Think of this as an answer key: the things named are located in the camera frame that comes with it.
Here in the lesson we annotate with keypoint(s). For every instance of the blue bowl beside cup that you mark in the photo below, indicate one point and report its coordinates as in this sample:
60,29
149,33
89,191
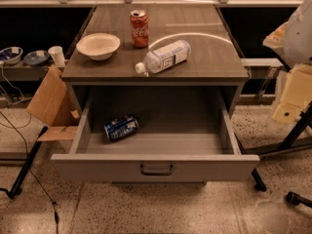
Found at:
36,58

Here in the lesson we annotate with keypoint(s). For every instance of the grey cabinet with counter top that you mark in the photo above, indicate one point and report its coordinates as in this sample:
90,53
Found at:
213,62

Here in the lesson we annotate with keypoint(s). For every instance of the white bowl on counter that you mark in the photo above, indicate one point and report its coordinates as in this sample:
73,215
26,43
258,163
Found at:
98,46

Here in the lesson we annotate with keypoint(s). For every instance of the black drawer handle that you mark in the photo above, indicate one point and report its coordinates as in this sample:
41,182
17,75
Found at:
146,171

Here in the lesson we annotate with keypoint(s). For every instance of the white paper cup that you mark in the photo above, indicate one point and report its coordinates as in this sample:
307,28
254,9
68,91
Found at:
57,55

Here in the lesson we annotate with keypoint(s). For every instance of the brown cardboard box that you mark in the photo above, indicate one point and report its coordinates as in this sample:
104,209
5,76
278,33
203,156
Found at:
54,105

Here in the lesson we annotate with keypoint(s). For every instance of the black stand leg left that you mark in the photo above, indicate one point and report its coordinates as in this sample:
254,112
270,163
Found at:
16,188

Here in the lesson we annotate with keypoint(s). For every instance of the grey open drawer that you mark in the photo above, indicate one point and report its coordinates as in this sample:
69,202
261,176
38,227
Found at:
187,127

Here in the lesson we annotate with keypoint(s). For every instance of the low grey side shelf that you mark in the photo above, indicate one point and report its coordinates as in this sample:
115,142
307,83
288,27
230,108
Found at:
22,72

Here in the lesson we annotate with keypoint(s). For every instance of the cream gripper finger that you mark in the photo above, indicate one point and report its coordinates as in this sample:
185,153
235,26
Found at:
296,96

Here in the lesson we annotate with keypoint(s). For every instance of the clear plastic water bottle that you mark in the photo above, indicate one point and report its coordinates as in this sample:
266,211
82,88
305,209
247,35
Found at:
165,57

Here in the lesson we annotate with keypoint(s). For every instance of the blue bowl far left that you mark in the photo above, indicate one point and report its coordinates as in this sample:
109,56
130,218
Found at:
11,55

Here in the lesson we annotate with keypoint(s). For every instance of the red coca-cola can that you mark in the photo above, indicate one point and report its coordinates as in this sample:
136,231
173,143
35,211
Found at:
139,27

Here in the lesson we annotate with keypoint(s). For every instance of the black caster wheel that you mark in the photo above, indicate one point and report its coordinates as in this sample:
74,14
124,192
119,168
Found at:
296,200

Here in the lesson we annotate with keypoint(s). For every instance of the black stand frame right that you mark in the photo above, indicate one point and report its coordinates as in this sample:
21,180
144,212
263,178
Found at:
292,140

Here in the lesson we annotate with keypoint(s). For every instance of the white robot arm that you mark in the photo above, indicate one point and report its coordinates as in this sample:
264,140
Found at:
292,42

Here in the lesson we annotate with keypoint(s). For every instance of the blue pepsi can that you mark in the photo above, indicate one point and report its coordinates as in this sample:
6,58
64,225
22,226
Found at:
121,127

